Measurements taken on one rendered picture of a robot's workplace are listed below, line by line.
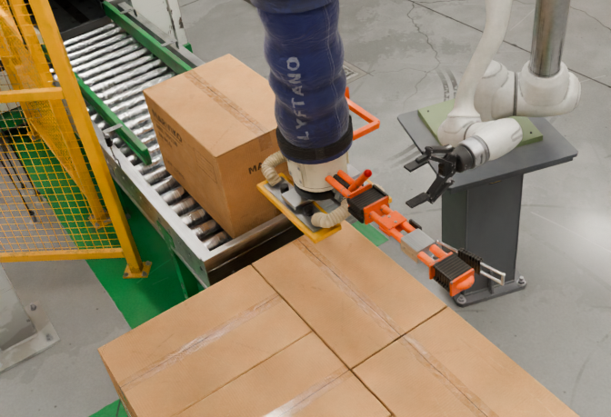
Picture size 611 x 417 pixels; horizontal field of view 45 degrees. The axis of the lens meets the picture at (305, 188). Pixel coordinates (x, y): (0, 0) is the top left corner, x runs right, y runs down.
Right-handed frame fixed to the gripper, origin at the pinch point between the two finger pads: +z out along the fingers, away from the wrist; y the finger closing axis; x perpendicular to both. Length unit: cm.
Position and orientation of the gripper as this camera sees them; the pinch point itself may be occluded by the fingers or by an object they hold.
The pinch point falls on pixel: (410, 185)
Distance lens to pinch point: 215.2
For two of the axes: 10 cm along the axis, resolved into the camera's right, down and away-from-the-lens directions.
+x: -5.4, -4.8, 6.9
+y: 1.2, 7.7, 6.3
